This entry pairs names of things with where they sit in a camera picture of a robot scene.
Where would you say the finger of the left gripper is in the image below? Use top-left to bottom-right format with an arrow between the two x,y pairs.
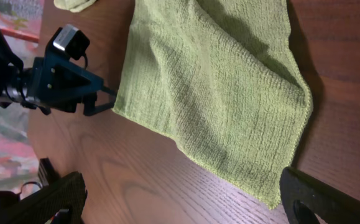
101,86 -> 117,96
83,93 -> 115,116

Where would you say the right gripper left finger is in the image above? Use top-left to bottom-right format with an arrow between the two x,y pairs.
0,172 -> 88,224

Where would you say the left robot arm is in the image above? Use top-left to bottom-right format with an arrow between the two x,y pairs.
0,24 -> 117,116

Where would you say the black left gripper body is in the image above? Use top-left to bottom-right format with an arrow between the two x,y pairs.
21,46 -> 104,114

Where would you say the folded green cloth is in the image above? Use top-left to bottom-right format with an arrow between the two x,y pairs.
53,0 -> 97,13

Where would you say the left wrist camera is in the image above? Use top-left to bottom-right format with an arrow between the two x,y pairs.
53,24 -> 90,60

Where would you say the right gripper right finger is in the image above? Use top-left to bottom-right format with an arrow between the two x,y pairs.
280,167 -> 360,224

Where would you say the green microfiber cloth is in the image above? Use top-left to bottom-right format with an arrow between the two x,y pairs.
113,0 -> 313,209

